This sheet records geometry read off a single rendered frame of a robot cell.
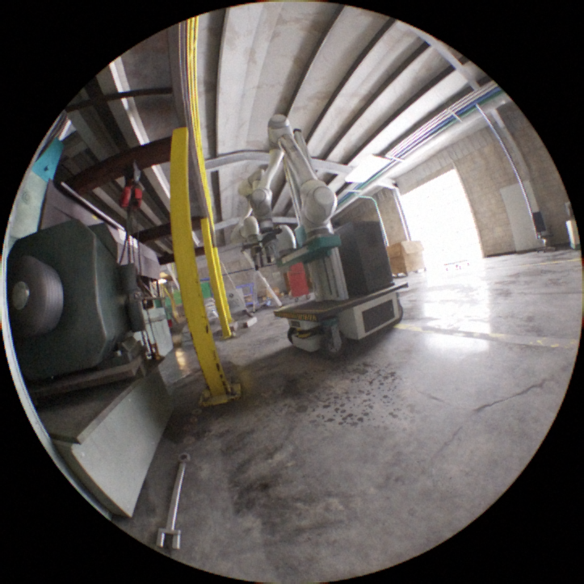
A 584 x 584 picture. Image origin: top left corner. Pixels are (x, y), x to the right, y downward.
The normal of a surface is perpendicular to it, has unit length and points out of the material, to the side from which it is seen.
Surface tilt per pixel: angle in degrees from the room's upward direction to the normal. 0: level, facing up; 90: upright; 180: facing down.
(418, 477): 0
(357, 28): 171
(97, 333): 90
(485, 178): 90
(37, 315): 90
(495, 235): 90
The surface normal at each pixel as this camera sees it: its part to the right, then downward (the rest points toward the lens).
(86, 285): 0.58, -0.11
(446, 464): -0.22, -0.98
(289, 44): 0.07, 1.00
